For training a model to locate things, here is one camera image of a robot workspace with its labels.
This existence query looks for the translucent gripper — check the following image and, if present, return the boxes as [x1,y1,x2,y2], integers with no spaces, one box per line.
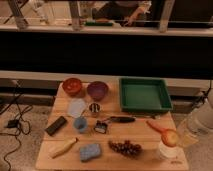
[177,115,199,148]

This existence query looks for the small metal cup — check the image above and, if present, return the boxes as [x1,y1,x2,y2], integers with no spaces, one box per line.
[89,103,100,117]

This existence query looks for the white paper cup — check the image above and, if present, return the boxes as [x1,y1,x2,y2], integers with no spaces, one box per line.
[157,141,178,160]

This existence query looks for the black rectangular block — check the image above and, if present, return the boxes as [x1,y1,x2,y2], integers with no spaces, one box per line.
[45,116,67,136]

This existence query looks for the orange carrot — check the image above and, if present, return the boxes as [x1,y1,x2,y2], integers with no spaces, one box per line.
[146,120,166,134]

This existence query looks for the blue plastic cup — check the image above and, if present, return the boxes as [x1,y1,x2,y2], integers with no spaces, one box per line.
[73,117,88,133]

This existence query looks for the black handled tool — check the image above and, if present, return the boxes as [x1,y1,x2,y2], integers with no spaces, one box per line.
[102,116,135,123]

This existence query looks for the red bowl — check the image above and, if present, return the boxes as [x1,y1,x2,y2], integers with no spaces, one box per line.
[62,78,82,96]

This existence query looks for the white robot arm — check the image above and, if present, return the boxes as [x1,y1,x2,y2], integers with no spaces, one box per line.
[177,88,213,148]

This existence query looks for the green plastic tray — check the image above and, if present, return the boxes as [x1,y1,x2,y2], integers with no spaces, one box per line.
[119,78,173,113]

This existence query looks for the black cables on floor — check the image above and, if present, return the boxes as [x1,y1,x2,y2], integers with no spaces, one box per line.
[0,79,34,171]

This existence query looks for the bunch of purple grapes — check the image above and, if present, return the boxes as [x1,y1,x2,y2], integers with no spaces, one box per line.
[108,140,142,158]

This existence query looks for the wooden board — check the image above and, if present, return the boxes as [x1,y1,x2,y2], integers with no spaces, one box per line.
[35,80,190,171]

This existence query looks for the blue sponge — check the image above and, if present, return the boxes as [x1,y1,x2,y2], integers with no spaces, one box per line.
[80,143,101,162]

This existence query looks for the person in background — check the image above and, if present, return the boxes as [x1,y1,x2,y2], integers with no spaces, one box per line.
[93,0,152,27]

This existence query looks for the red yellow apple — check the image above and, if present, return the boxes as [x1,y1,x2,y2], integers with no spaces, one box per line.
[161,129,179,147]

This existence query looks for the purple bowl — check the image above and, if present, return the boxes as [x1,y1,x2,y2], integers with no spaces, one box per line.
[87,81,109,101]

